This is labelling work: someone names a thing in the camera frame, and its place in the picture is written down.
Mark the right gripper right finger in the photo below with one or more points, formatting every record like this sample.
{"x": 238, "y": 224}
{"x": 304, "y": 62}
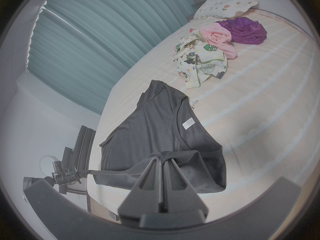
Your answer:
{"x": 195, "y": 201}

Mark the bed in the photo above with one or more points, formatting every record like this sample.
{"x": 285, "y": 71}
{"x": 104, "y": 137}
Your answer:
{"x": 262, "y": 96}

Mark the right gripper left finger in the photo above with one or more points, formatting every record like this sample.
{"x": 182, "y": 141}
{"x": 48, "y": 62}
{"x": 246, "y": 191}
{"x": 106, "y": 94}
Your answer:
{"x": 132, "y": 201}

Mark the pink garment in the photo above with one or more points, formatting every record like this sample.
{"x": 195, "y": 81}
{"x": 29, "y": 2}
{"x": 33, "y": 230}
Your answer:
{"x": 217, "y": 37}

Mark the blue-green curtain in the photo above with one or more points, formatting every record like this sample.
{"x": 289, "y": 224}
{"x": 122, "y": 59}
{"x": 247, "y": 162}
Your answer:
{"x": 62, "y": 71}
{"x": 112, "y": 14}

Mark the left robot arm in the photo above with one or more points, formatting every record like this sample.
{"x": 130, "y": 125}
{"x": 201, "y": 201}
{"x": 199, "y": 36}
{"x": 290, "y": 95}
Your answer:
{"x": 65, "y": 177}

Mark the white printed pillow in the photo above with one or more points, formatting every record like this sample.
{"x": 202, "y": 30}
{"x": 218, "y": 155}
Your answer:
{"x": 225, "y": 5}

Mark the white printed pyjama garment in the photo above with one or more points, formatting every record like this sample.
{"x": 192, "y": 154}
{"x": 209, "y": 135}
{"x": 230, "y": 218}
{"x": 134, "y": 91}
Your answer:
{"x": 200, "y": 64}

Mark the purple satin garment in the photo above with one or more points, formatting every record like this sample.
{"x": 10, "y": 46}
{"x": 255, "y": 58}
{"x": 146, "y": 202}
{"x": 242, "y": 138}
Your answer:
{"x": 245, "y": 31}

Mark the black T-shirt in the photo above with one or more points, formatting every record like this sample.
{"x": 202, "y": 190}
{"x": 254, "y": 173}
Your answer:
{"x": 150, "y": 124}

